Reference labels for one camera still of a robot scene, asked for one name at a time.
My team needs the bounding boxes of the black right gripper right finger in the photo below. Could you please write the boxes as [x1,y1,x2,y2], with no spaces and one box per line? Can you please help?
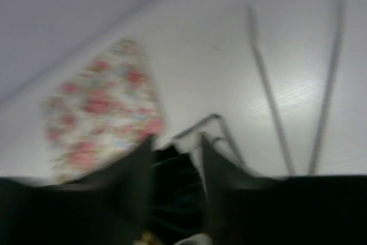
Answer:
[201,137,366,244]

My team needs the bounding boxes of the floral rectangular tray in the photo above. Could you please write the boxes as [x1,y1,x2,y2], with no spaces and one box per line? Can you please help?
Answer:
[42,38,164,183]

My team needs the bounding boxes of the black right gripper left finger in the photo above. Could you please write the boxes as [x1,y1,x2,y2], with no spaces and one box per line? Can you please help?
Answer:
[1,136,155,244]

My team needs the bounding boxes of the black white checkered placemat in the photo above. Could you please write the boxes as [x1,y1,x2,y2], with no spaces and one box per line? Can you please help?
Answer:
[149,113,247,234]

